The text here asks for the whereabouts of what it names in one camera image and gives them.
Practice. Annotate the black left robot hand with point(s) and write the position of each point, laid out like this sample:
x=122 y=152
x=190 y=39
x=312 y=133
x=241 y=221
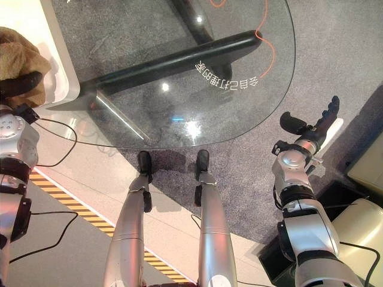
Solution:
x=21 y=85

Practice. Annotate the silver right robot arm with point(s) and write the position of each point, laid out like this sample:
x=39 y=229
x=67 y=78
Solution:
x=305 y=218

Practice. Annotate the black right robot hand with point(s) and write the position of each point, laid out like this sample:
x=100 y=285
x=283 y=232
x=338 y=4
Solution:
x=317 y=131

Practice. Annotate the yellow black hazard tape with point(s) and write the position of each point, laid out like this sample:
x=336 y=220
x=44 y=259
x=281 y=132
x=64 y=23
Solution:
x=89 y=219

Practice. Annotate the silver left robot leg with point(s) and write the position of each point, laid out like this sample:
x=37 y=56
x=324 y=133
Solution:
x=128 y=227

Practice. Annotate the short black table base beam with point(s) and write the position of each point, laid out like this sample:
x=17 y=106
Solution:
x=194 y=21

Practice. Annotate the cream cabinet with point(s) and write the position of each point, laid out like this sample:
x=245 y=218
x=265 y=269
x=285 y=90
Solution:
x=366 y=170

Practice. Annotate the cream rounded seat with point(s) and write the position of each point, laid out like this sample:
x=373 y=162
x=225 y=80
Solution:
x=359 y=233

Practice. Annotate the brown cloth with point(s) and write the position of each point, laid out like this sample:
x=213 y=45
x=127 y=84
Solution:
x=18 y=56

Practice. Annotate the grey carpet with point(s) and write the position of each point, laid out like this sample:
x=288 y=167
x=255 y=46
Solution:
x=323 y=45

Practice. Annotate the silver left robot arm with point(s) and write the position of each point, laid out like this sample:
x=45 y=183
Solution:
x=18 y=143

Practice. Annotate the long black table base beam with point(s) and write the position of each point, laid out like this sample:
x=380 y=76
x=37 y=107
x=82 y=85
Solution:
x=167 y=64

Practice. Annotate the white rounded table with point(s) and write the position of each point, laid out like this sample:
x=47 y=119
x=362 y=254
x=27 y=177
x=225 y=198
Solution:
x=45 y=36

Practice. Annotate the silver right robot leg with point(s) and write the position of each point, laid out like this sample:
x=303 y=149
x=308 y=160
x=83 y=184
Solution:
x=212 y=221

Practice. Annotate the silver robot leg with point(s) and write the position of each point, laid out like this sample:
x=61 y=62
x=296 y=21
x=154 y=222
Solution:
x=128 y=227
x=212 y=221

